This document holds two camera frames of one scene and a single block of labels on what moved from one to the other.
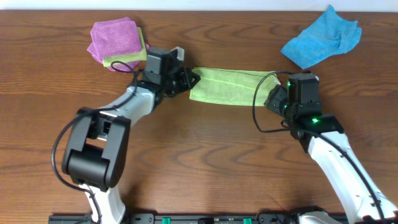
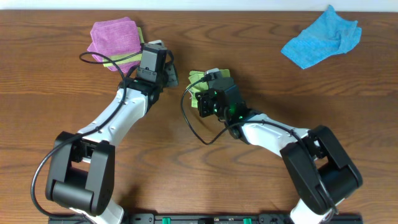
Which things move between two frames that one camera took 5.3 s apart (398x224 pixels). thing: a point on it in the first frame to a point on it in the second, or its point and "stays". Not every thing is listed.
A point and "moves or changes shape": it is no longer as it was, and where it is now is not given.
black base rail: x=185 y=218 stays
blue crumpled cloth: x=331 y=35 stays
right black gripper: x=275 y=96 to x=202 y=102
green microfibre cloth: x=232 y=86 moves or changes shape
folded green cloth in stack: x=141 y=56 stays
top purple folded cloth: x=115 y=37 stays
